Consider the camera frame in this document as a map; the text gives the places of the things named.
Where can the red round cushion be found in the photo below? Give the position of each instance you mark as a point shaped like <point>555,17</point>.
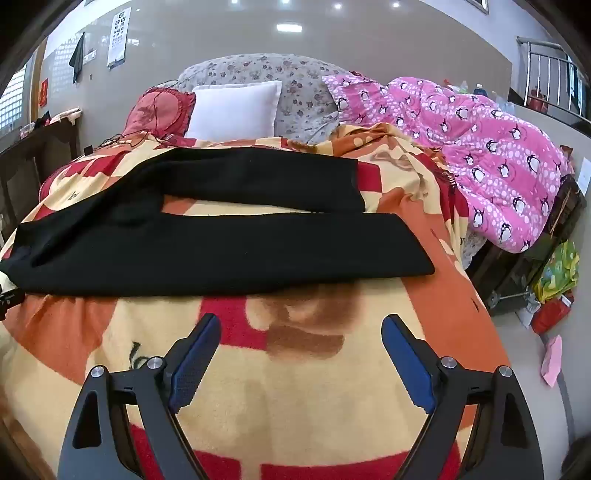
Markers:
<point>157,110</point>

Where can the green printed bag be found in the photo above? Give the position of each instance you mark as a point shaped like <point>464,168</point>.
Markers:
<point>556,272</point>

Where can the wall poster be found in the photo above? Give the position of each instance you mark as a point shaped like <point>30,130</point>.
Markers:
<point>119,37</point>

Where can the dark wooden table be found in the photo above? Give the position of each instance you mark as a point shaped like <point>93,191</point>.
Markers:
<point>41,147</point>

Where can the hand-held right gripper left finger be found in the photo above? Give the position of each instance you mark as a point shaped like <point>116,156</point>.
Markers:
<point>196,364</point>

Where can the orange red printed blanket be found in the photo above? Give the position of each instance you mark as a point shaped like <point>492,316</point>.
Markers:
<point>300,397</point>

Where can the red bag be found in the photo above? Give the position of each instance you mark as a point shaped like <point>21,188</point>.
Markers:
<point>551,316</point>

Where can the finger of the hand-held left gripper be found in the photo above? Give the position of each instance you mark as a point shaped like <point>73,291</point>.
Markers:
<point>11,299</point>

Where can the red wall sticker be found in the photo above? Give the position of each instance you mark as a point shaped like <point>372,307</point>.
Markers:
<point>44,92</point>

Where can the dark wooden bed frame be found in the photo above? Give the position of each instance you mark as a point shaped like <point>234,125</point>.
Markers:
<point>508,272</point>

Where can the metal stair railing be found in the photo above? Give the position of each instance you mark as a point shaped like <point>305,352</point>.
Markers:
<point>549,74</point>

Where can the pink paper sheet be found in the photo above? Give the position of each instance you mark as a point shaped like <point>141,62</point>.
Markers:
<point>553,362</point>

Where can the black pants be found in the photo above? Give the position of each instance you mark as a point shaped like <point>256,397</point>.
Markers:
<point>207,249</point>

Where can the floral padded headboard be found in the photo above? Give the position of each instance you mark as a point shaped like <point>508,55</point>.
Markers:
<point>300,83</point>

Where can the pink cloth on table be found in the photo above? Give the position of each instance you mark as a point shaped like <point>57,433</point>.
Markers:
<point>64,116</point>

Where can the pink penguin print quilt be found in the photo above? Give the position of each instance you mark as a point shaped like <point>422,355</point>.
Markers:
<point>485,161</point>

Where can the dark cloth on wall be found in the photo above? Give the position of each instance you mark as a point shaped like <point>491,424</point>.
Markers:
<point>77,60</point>

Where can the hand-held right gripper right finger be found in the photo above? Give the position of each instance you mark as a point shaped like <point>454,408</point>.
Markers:
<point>411,364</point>

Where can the white pillow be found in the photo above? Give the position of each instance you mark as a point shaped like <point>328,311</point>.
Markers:
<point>235,110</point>

